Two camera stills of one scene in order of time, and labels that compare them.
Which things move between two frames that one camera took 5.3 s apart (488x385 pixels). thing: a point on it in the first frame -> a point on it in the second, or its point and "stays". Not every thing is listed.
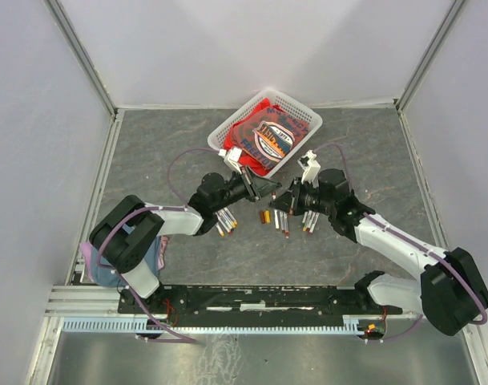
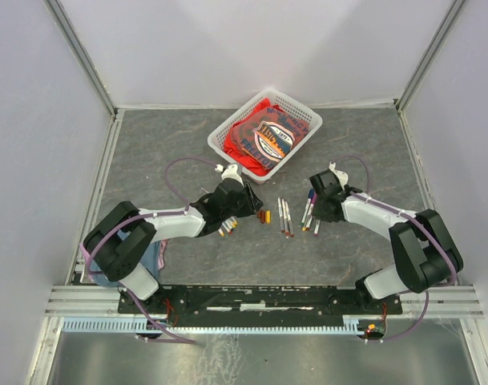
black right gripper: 284,202 -> 320,216
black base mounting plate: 256,301 stays
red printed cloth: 264,135 stays
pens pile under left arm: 227,220 stays
